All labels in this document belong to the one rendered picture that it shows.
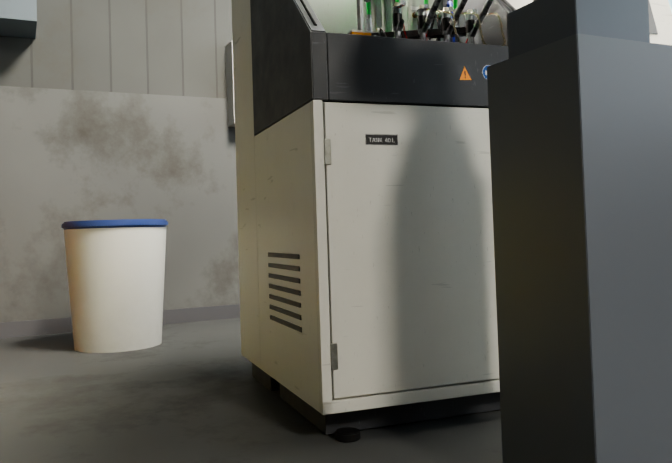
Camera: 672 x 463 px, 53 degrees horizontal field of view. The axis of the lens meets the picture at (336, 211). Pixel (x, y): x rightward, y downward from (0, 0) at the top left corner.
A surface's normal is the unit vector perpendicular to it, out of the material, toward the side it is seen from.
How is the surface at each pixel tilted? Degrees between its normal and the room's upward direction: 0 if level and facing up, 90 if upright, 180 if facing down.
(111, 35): 90
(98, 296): 94
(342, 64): 90
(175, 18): 90
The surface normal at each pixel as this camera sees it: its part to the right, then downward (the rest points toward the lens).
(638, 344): 0.43, -0.04
